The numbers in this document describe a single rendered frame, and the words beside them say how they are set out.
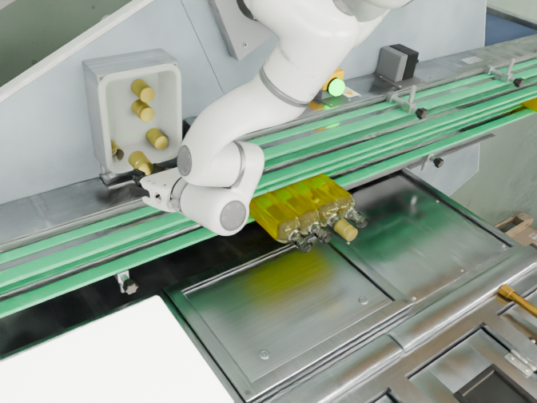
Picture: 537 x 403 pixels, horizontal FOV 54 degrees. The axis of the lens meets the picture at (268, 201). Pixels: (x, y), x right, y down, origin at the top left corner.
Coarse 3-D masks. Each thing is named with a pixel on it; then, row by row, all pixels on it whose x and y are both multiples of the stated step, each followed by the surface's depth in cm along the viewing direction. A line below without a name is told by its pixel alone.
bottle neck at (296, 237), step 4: (292, 232) 117; (296, 232) 117; (292, 236) 116; (296, 236) 116; (300, 236) 116; (304, 236) 116; (292, 240) 116; (296, 240) 115; (300, 240) 115; (304, 240) 115; (308, 240) 115; (296, 244) 115; (300, 244) 115; (304, 244) 114; (308, 244) 114; (300, 248) 115; (304, 248) 116; (308, 248) 116; (304, 252) 115
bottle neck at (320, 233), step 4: (312, 224) 120; (316, 224) 120; (312, 228) 119; (316, 228) 119; (320, 228) 119; (324, 228) 119; (312, 232) 119; (316, 232) 118; (320, 232) 118; (324, 232) 118; (328, 232) 118; (316, 236) 119; (320, 236) 118; (324, 236) 117; (328, 236) 119; (320, 240) 118; (324, 240) 119; (328, 240) 119
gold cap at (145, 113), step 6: (138, 102) 112; (144, 102) 112; (132, 108) 113; (138, 108) 111; (144, 108) 110; (150, 108) 111; (138, 114) 111; (144, 114) 111; (150, 114) 112; (144, 120) 112; (150, 120) 113
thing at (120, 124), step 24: (120, 72) 100; (144, 72) 102; (168, 72) 109; (120, 96) 110; (168, 96) 113; (120, 120) 113; (168, 120) 116; (120, 144) 116; (144, 144) 119; (168, 144) 120; (120, 168) 112
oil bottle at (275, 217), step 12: (252, 204) 124; (264, 204) 122; (276, 204) 122; (252, 216) 126; (264, 216) 121; (276, 216) 119; (288, 216) 119; (264, 228) 123; (276, 228) 118; (288, 228) 116; (276, 240) 119; (288, 240) 118
